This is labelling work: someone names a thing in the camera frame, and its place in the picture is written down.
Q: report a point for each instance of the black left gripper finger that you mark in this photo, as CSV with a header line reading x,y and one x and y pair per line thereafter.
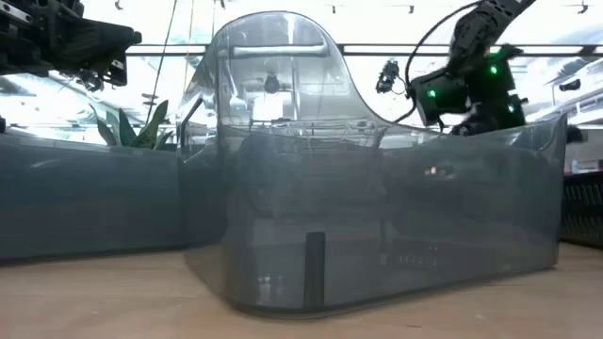
x,y
118,70
89,44

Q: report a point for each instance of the black plastic basket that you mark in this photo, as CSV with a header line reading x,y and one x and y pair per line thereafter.
x,y
584,212

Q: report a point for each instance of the smoky grey plastic basket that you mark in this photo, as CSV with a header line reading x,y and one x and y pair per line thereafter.
x,y
85,198
377,216

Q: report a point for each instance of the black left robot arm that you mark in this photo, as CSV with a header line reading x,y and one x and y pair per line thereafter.
x,y
66,7

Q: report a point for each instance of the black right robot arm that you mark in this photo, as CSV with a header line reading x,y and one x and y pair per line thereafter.
x,y
476,33

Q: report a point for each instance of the green potted plant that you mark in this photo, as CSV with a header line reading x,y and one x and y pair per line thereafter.
x,y
148,129

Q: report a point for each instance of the black ceiling track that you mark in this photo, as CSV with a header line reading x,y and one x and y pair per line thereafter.
x,y
400,48

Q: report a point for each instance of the black hanging camera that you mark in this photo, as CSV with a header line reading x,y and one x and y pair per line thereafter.
x,y
387,75

